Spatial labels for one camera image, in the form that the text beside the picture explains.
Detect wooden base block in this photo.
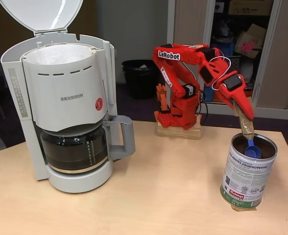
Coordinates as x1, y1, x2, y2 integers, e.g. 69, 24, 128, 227
157, 121, 201, 141

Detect brown cardboard box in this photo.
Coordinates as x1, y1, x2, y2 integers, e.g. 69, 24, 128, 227
228, 0, 273, 16

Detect glass carafe grey handle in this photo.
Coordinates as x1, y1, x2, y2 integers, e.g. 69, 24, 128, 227
39, 115, 137, 175

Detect grey perforated metal basket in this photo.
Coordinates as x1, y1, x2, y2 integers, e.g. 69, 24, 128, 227
222, 55, 241, 81

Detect cardboard box pink sticker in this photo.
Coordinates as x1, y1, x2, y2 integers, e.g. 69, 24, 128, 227
234, 23, 267, 58

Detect beige open storage cabinet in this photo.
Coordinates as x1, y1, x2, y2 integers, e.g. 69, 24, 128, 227
167, 0, 288, 120

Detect white paper coffee filter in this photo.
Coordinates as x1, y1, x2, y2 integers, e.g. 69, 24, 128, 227
26, 43, 97, 67

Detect large blue plastic crate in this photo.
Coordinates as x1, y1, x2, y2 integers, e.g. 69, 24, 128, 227
209, 43, 234, 59

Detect black trash bin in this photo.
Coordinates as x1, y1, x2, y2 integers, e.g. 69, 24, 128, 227
121, 59, 164, 100

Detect blue wooden-handled scoop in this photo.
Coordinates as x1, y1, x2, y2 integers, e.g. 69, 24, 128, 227
233, 97, 264, 159

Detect orange clamp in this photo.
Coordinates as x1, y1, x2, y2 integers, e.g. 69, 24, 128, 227
155, 83, 169, 112

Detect white drip coffee maker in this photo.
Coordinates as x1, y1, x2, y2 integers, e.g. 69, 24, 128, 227
0, 30, 117, 194

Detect white coffee tin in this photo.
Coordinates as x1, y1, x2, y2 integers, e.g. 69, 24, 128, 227
219, 133, 278, 209

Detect white paper sheets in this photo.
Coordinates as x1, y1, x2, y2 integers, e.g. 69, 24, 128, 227
240, 57, 255, 84

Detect brown tape patch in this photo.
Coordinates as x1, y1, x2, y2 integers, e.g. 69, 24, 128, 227
231, 206, 258, 212

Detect white plastic coffee maker lid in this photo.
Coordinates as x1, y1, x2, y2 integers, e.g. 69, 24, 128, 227
0, 0, 85, 37

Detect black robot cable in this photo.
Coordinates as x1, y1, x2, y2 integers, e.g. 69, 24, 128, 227
197, 89, 210, 125

